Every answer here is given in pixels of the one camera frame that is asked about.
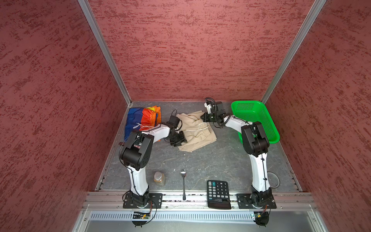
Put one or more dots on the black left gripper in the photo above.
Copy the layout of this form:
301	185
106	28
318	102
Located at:
182	139

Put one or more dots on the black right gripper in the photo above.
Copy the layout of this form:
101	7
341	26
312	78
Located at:
206	119

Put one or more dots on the beige shorts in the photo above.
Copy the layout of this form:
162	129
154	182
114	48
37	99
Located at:
197	132

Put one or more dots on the rainbow striped shorts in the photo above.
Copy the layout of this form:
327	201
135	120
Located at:
142	119

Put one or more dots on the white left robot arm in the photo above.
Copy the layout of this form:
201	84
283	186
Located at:
136	153

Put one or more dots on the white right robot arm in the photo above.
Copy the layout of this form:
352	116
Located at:
255	144

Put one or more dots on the metal spoon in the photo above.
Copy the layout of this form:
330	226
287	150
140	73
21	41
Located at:
183	175

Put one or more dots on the green plastic basket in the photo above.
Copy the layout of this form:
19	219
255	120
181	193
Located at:
256	111

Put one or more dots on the small amber glass jar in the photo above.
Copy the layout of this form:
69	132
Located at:
159	179

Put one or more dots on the black calculator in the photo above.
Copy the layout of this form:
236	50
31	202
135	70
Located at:
218	196

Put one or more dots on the left circuit board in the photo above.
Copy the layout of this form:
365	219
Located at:
141	215

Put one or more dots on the circuit board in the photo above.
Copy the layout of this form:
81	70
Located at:
262	219
141	215

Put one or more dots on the right circuit board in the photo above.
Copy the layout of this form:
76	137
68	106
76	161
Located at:
262	219

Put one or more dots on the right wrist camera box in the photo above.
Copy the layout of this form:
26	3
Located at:
214	107

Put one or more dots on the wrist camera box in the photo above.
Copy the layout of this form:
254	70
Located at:
214	107
174	121

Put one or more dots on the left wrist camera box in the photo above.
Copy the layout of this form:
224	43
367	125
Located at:
174	121

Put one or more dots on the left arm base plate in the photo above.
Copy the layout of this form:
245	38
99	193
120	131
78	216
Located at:
132	201

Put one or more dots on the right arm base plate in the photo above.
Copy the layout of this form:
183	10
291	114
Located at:
243	200

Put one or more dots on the aluminium front rail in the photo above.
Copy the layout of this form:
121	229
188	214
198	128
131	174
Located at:
195	200

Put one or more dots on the aluminium corner post right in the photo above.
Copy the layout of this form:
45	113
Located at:
299	38

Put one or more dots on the aluminium corner post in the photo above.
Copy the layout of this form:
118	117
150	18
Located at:
299	38
88	13

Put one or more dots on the aluminium corner post left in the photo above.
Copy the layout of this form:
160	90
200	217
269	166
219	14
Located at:
88	13

